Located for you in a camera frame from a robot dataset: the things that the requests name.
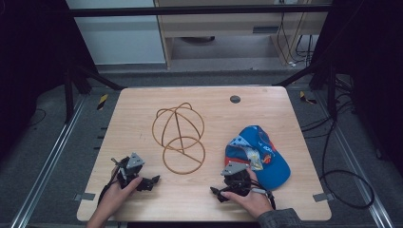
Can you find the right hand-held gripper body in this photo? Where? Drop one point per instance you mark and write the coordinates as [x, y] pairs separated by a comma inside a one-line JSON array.
[[237, 177]]

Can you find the black horizontal frame bar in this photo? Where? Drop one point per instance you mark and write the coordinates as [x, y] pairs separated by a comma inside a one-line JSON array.
[[196, 10]]

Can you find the person's left hand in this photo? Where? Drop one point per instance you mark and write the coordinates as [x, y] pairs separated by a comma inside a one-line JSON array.
[[115, 198]]

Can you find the aluminium floor rail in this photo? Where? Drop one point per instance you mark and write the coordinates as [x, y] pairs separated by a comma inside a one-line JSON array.
[[355, 158], [44, 164]]

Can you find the black metal stand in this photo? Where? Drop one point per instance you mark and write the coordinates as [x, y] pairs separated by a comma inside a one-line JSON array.
[[320, 79], [79, 82]]

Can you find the white wall panel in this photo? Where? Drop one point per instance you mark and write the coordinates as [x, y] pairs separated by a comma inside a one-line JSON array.
[[117, 34]]

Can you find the light wooden cabinet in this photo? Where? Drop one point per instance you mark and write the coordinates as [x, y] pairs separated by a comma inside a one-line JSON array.
[[221, 28]]

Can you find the blue printed baseball cap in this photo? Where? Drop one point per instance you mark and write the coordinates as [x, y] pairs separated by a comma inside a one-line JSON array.
[[269, 158]]

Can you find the person's right hand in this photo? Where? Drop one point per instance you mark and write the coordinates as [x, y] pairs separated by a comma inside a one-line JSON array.
[[252, 202]]

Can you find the black yellow striped tape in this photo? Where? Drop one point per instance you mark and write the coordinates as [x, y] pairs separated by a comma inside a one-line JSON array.
[[306, 98], [102, 101]]

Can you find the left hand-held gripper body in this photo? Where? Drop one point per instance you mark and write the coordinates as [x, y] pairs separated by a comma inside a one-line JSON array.
[[130, 167]]

